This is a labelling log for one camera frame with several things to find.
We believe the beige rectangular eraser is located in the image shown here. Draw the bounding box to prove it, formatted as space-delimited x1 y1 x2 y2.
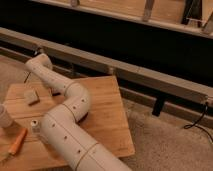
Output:
24 89 40 105

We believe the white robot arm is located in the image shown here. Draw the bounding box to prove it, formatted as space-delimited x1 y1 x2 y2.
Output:
26 53 132 171

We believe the white ceramic cup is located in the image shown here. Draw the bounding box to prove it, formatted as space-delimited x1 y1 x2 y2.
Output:
0 104 13 128

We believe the dark purple bowl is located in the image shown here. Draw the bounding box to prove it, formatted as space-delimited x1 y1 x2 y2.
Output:
78 112 89 123

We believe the small white bottle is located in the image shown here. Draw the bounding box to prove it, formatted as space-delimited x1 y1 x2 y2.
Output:
31 120 41 134

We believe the wooden board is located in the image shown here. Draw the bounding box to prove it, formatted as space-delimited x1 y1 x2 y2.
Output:
0 76 135 171

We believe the orange handled tool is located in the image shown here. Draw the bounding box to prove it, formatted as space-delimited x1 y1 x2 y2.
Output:
0 128 28 164

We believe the grey metal rail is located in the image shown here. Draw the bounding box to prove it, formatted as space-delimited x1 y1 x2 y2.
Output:
0 27 213 107

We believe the black power cable right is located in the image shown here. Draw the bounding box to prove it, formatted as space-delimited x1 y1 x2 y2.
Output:
183 101 213 143

